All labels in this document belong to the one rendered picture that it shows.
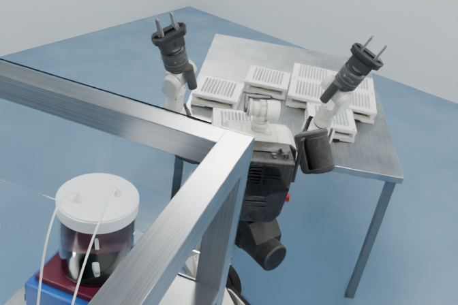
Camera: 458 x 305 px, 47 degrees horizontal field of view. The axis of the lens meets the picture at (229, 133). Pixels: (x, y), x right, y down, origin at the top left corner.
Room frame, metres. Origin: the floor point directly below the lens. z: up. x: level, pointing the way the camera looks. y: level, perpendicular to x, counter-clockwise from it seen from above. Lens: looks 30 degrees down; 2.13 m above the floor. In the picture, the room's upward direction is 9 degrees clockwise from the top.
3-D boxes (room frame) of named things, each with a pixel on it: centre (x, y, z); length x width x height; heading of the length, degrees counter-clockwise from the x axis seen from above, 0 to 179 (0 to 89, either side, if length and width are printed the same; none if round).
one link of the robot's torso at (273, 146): (1.59, -0.11, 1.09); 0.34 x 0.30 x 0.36; 98
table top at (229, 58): (2.88, -0.31, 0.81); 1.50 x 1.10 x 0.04; 178
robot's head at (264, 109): (1.65, -0.11, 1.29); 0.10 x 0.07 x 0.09; 98
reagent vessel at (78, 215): (0.79, 0.22, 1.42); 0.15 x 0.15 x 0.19
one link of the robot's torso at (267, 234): (1.58, -0.15, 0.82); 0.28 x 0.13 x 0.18; 43
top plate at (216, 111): (2.26, -0.03, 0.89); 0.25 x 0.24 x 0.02; 97
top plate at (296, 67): (3.02, -0.44, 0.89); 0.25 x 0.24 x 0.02; 84
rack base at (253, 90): (2.87, -0.17, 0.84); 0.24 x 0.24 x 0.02; 84
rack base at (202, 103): (2.61, 0.09, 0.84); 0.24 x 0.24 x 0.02; 85
